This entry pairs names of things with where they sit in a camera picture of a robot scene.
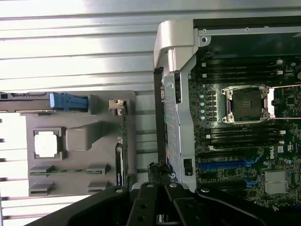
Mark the silver CPU chip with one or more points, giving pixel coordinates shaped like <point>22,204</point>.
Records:
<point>45,146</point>

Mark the grey printed parts rack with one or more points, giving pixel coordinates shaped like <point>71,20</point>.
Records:
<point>94,141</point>

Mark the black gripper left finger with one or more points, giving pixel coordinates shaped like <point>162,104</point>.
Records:
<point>143,204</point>

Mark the blue expansion slot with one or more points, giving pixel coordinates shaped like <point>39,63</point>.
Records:
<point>221,164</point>

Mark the metal socket cover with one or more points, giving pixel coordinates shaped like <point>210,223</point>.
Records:
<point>284,103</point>

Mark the open grey PC case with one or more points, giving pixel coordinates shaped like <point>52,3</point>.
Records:
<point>174,58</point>

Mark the long black expansion slot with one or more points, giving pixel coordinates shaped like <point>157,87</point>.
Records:
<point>221,154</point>

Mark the hard disk with blue caddy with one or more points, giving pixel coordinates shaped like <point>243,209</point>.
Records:
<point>68,102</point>

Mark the silver chipset heatsink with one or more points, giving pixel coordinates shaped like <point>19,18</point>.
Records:
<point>276,182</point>

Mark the green RAM stick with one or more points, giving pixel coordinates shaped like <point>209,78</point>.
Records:
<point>68,172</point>

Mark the green motherboard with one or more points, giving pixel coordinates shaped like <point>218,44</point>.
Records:
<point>211,106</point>

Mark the black RAM slot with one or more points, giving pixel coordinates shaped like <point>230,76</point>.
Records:
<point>242,62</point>
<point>242,67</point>
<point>244,139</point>
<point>244,130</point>
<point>244,143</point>
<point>244,134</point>
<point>242,73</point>
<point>242,78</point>

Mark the CPU socket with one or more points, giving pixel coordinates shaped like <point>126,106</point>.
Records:
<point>245,104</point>

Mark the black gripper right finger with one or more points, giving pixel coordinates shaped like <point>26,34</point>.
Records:
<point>181,207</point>

